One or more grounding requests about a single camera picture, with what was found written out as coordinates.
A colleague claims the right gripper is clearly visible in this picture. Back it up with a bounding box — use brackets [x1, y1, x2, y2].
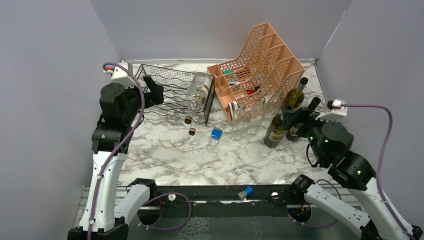
[282, 105, 337, 164]

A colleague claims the green wine bottle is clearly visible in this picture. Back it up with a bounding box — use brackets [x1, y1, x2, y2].
[281, 77, 309, 112]
[283, 96, 321, 142]

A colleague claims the blue grey cylinder cap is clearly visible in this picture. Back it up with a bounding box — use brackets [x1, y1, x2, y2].
[237, 186, 254, 201]

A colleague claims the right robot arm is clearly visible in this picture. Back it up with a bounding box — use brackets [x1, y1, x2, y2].
[283, 108, 424, 240]

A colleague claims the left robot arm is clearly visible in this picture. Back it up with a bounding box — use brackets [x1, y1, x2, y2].
[67, 76, 157, 240]

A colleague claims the large clear labelled bottle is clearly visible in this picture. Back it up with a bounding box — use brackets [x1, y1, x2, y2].
[186, 72, 213, 115]

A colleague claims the clear bottle with cork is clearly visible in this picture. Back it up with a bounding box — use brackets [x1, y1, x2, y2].
[184, 105, 200, 125]

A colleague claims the red object in organizer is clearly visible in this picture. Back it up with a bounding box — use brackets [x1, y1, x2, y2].
[246, 86, 260, 95]

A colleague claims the peach plastic file organizer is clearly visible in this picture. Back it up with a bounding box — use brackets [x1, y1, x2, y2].
[207, 22, 305, 124]

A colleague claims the white tape dispenser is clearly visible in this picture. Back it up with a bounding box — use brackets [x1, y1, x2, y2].
[228, 101, 238, 121]

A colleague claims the blue stamp block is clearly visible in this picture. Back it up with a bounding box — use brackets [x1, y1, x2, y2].
[211, 127, 223, 140]

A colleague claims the black wire wine rack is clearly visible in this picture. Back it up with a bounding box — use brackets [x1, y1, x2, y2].
[135, 64, 215, 125]

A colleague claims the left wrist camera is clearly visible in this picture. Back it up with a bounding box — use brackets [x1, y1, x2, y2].
[103, 66, 137, 88]

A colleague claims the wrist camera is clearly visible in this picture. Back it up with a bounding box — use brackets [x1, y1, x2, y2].
[315, 98, 348, 122]
[103, 66, 137, 88]

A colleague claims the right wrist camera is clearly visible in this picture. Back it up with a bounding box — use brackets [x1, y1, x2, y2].
[315, 98, 348, 122]

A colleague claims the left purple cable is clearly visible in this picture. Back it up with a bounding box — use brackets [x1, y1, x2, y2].
[86, 62, 147, 240]

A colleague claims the black base frame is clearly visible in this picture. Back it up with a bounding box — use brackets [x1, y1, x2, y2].
[136, 184, 305, 231]

